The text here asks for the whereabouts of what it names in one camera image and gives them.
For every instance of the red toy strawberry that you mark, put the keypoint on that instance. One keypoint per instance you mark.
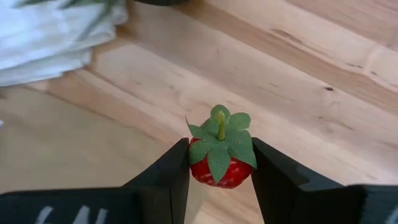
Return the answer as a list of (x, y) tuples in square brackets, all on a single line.
[(222, 168)]

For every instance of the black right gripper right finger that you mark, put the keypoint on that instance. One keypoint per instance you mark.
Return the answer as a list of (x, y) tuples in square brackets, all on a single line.
[(295, 199)]

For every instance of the white folded towel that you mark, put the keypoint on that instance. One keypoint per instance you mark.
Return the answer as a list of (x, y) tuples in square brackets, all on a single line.
[(46, 40)]

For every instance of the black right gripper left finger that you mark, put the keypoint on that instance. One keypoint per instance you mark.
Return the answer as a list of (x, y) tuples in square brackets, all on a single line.
[(155, 193)]

